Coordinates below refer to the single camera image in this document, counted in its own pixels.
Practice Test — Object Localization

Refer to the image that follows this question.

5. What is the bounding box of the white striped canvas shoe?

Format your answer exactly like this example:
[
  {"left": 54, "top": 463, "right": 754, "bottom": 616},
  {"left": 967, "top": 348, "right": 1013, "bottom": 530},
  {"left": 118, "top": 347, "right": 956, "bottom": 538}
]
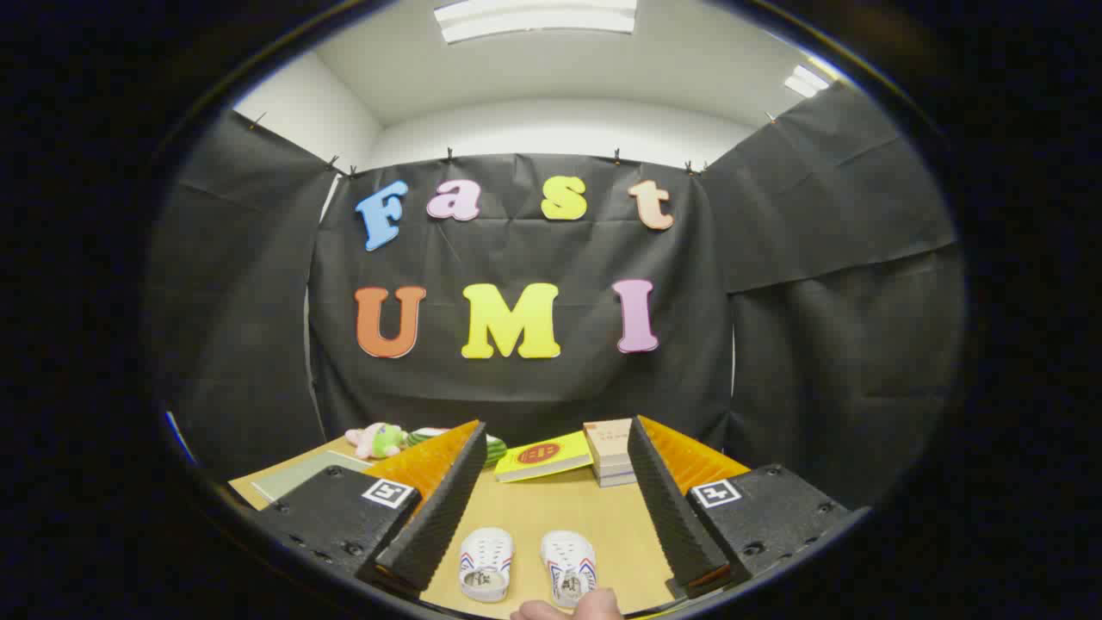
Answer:
[
  {"left": 541, "top": 530, "right": 597, "bottom": 609},
  {"left": 459, "top": 527, "right": 515, "bottom": 603}
]

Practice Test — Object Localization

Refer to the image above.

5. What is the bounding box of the yellow book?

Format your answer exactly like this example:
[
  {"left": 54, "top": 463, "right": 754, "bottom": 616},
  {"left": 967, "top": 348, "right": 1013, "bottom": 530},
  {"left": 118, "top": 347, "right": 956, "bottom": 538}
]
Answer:
[{"left": 494, "top": 431, "right": 595, "bottom": 483}]

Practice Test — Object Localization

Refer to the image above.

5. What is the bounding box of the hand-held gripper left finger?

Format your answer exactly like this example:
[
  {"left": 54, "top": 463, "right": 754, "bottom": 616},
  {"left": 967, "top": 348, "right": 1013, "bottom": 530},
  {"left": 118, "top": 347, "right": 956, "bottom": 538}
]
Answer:
[{"left": 257, "top": 419, "right": 488, "bottom": 593}]

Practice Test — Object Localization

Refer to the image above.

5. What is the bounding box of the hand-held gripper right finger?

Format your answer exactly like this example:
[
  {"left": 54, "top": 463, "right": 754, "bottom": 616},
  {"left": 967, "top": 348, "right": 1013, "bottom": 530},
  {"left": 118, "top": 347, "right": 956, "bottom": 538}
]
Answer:
[{"left": 626, "top": 415, "right": 851, "bottom": 600}]

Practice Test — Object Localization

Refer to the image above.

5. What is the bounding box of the tan cover book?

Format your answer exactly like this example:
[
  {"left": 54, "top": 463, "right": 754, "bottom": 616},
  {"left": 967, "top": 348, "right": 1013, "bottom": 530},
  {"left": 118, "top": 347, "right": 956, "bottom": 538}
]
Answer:
[{"left": 584, "top": 418, "right": 636, "bottom": 468}]

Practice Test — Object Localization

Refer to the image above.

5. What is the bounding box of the large ceiling light panel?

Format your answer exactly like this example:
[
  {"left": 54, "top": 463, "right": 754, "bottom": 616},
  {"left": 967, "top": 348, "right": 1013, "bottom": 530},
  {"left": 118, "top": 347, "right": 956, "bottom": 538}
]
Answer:
[{"left": 433, "top": 0, "right": 638, "bottom": 44}]

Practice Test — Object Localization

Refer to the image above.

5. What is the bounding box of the beige fabric storage box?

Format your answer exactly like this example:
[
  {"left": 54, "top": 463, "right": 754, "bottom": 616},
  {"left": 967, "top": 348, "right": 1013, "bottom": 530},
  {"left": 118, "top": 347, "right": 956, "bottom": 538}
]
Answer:
[{"left": 250, "top": 450, "right": 373, "bottom": 505}]

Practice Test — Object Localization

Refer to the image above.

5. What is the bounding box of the pink and green plush toy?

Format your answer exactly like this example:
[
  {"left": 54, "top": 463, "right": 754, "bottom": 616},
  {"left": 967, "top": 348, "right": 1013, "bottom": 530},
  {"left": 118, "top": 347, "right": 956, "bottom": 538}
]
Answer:
[{"left": 344, "top": 422, "right": 408, "bottom": 460}]

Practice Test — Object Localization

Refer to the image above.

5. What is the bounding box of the watermelon slice plush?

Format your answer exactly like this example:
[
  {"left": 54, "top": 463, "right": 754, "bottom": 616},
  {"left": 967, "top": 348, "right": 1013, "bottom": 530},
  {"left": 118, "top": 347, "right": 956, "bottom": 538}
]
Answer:
[{"left": 406, "top": 427, "right": 509, "bottom": 468}]

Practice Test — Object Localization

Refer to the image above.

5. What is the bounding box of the small ceiling light panel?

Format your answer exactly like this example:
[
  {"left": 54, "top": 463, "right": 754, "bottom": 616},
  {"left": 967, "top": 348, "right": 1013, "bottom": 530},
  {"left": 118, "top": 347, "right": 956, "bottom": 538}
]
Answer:
[{"left": 783, "top": 65, "right": 832, "bottom": 98}]

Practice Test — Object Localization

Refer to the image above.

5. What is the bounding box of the black backdrop cloth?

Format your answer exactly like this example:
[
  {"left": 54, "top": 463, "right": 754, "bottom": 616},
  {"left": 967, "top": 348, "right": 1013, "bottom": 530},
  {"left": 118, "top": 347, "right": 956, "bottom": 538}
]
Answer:
[{"left": 146, "top": 82, "right": 965, "bottom": 509}]

